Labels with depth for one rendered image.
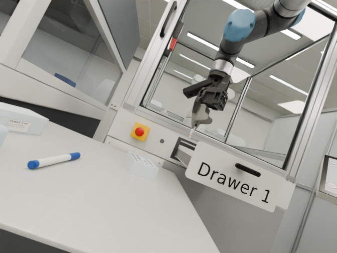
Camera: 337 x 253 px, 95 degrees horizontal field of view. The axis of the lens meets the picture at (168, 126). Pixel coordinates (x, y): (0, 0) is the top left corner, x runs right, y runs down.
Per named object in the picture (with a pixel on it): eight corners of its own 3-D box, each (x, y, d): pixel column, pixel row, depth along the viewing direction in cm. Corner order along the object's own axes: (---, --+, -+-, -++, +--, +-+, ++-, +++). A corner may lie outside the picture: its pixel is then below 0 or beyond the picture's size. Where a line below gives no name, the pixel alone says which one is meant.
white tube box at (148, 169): (154, 179, 49) (159, 168, 49) (129, 172, 46) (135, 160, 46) (144, 166, 60) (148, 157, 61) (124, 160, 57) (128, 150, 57)
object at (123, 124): (287, 210, 83) (296, 184, 84) (107, 134, 74) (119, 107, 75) (214, 168, 177) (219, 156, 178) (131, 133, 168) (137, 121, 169)
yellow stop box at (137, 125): (143, 142, 71) (150, 127, 71) (129, 136, 70) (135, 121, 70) (144, 141, 76) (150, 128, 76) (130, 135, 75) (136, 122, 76)
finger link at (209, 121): (205, 133, 53) (214, 108, 54) (191, 128, 57) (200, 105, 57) (208, 135, 56) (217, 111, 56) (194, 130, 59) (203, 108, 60)
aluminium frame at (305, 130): (296, 184, 84) (354, 18, 92) (119, 107, 75) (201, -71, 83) (219, 156, 178) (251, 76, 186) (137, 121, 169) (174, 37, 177)
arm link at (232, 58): (225, 27, 54) (220, 43, 62) (214, 55, 53) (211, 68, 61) (248, 33, 52) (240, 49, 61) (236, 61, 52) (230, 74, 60)
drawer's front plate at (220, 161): (273, 213, 46) (286, 178, 47) (185, 176, 43) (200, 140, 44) (269, 210, 48) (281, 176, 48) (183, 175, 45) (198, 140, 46)
